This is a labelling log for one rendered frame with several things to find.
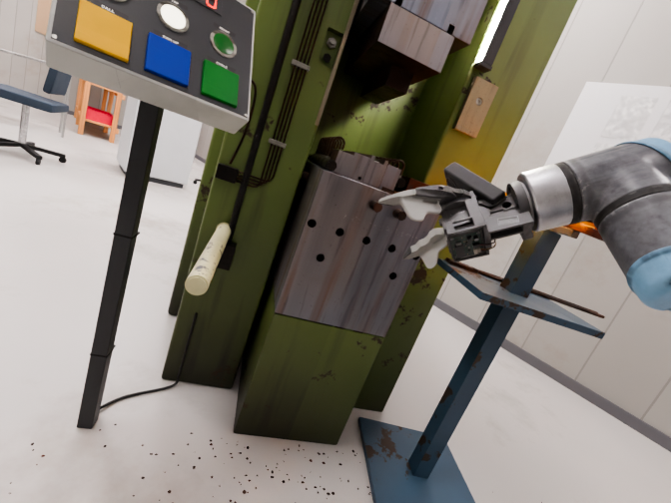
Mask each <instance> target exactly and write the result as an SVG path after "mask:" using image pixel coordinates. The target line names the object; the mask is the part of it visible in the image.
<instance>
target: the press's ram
mask: <svg viewBox="0 0 671 503"><path fill-rule="evenodd" d="M487 1H488V0H359V2H358V5H357V8H356V11H355V14H354V17H353V20H352V23H351V26H350V29H349V32H348V35H347V39H346V43H348V44H350V45H352V46H353V45H354V43H355V42H356V41H357V40H358V39H359V38H360V37H361V35H362V34H363V33H364V32H365V31H366V30H367V29H368V27H369V26H370V25H371V24H372V23H373V22H374V21H375V19H376V18H377V17H378V16H379V15H380V14H381V13H382V11H383V10H384V9H385V8H386V7H387V6H388V5H389V3H390V2H392V3H394V4H396V5H397V6H399V7H401V8H403V9H404V10H406V11H408V12H410V13H412V14H413V15H415V16H417V17H419V18H421V19H422V20H424V21H426V22H428V23H430V24H431V25H433V26H435V27H437V28H439V29H440V30H442V31H444V32H446V33H448V34H449V35H451V36H453V37H454V40H453V43H452V45H451V48H450V50H449V53H448V55H450V54H452V53H454V52H456V51H458V50H460V49H462V48H464V47H466V46H468V45H469V44H470V42H471V40H472V37H473V35H474V33H475V30H476V28H477V25H478V23H479V21H480V18H481V16H482V13H483V11H484V9H485V6H486V4H487Z"/></svg>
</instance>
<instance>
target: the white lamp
mask: <svg viewBox="0 0 671 503"><path fill-rule="evenodd" d="M161 14H162V16H163V18H164V20H165V21H166V22H167V23H168V24H169V25H170V26H172V27H174V28H178V29H181V28H183V27H185V25H186V20H185V17H184V15H183V14H182V12H181V11H180V10H179V9H178V8H176V7H174V6H172V5H164V6H163V7H162V8H161Z"/></svg>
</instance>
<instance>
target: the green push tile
mask: <svg viewBox="0 0 671 503"><path fill-rule="evenodd" d="M239 77H240V76H239V75H237V74H235V73H233V72H231V71H229V70H227V69H225V68H223V67H221V66H219V65H217V64H215V63H213V62H211V61H209V60H207V59H205V60H204V62H203V72H202V83H201V94H202V95H205V96H207V97H210V98H212V99H214V100H217V101H219V102H222V103H224V104H226V105H229V106H231V107H234V108H237V106H238V92H239Z"/></svg>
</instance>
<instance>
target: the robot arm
mask: <svg viewBox="0 0 671 503"><path fill-rule="evenodd" d="M444 174H445V178H446V183H447V186H444V185H435V186H427V187H419V188H415V189H414V190H407V191H403V192H399V193H396V194H393V195H390V196H387V197H384V198H381V199H380V200H379V201H378V203H379V204H380V205H387V206H395V205H401V206H402V207H403V209H404V211H405V212H406V214H407V216H408V217H409V218H410V219H411V220H413V221H415V222H422V221H423V220H424V217H425V215H427V214H434V215H441V216H442V218H441V219H439V220H438V221H439V224H440V226H441V227H443V228H436V229H432V230H431V231H430V232H429V233H428V235H427V236H426V237H425V238H424V239H422V240H419V241H418V242H417V243H416V244H415V245H414V246H411V247H409V248H408V249H407V251H406V252H405V254H404V255H403V259H409V258H414V257H417V256H420V257H421V259H422V260H423V262H424V264H425V265H426V267H427V268H433V267H435V266H436V264H437V260H438V255H439V253H440V251H442V250H443V249H444V248H446V247H448V249H449V253H451V256H452V259H454V262H458V261H463V260H467V259H471V258H476V257H480V256H485V255H489V254H490V253H489V250H491V249H493V248H494V247H495V246H496V243H495V242H496V240H497V239H501V238H505V237H510V236H514V235H518V234H520V235H521V237H522V239H523V240H528V239H532V238H533V232H536V233H537V232H541V231H545V230H550V229H554V228H558V227H562V226H569V225H574V224H578V223H582V222H587V221H592V222H593V223H594V225H595V227H596V228H597V229H598V231H599V233H600V235H601V237H602V238H603V240H604V242H605V243H606V245H607V247H608V248H609V250H610V252H611V253H612V255H613V257H614V258H615V260H616V262H617V263H618V265H619V267H620V268H621V270H622V272H623V273H624V275H625V277H626V280H627V284H628V286H629V287H630V289H631V290H632V291H633V292H634V293H635V294H636V295H637V296H638V298H639V299H640V300H641V301H642V303H644V304H645V305H647V306H648V307H651V308H653V309H657V310H663V311H664V310H670V311H671V143H670V142H668V141H666V140H663V139H659V138H645V139H641V140H637V141H629V142H623V143H620V144H617V145H615V146H614V147H611V148H608V149H604V150H601V151H598V152H594V153H591V154H587V155H584V156H580V157H577V158H573V159H570V160H567V161H563V162H560V163H556V164H551V165H547V166H544V167H540V168H537V169H534V170H530V171H527V172H523V173H521V174H519V176H518V177H517V181H516V182H513V183H509V184H507V186H506V194H507V196H506V195H505V191H503V190H502V189H500V188H498V187H497V186H495V185H493V184H492V183H490V182H488V181H487V180H485V179H483V178H482V177H480V176H478V175H477V174H475V173H473V172H471V171H470V170H468V169H466V168H465V167H463V166H461V165H460V164H458V163H456V162H454V163H452V164H450V165H449V166H447V167H446V168H445V169H444ZM493 240H494V242H493V243H492V242H491V241H493ZM494 243H495V245H494V246H492V244H494Z"/></svg>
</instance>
